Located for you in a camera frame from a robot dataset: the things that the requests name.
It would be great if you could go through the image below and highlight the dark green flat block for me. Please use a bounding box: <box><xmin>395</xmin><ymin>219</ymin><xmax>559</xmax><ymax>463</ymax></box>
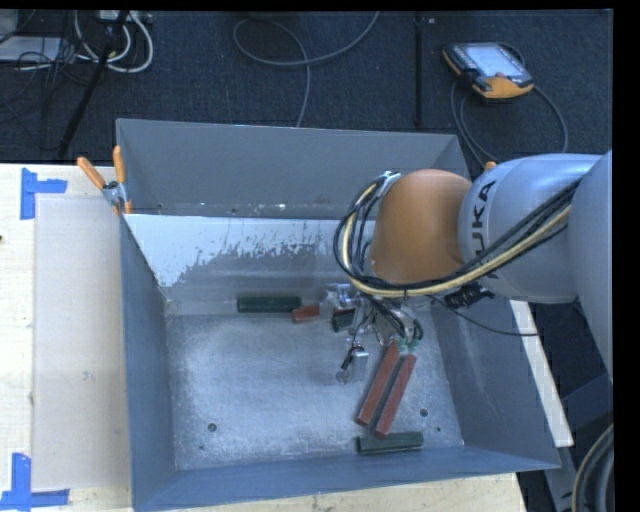
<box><xmin>236</xmin><ymin>295</ymin><xmax>303</xmax><ymax>314</ymax></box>
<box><xmin>355</xmin><ymin>430</ymin><xmax>426</xmax><ymax>456</ymax></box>
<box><xmin>330</xmin><ymin>308</ymin><xmax>357</xmax><ymax>333</ymax></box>

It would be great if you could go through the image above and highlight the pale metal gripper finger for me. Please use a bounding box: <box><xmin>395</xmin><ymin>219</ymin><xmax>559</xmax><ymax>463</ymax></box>
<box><xmin>319</xmin><ymin>283</ymin><xmax>361</xmax><ymax>322</ymax></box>
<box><xmin>336</xmin><ymin>349</ymin><xmax>371</xmax><ymax>385</ymax></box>

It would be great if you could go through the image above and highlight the grey metal bin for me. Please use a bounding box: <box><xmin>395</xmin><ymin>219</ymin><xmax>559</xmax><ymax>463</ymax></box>
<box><xmin>114</xmin><ymin>117</ymin><xmax>562</xmax><ymax>512</ymax></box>

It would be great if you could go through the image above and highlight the black cylinder on white bracket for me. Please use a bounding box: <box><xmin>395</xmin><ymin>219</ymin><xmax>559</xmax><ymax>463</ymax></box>
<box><xmin>443</xmin><ymin>283</ymin><xmax>496</xmax><ymax>309</ymax></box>

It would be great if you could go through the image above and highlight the red-brown flat block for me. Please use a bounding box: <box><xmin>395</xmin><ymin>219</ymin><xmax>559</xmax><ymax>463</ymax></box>
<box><xmin>291</xmin><ymin>303</ymin><xmax>322</xmax><ymax>325</ymax></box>
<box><xmin>354</xmin><ymin>341</ymin><xmax>402</xmax><ymax>428</ymax></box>
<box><xmin>373</xmin><ymin>353</ymin><xmax>419</xmax><ymax>440</ymax></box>

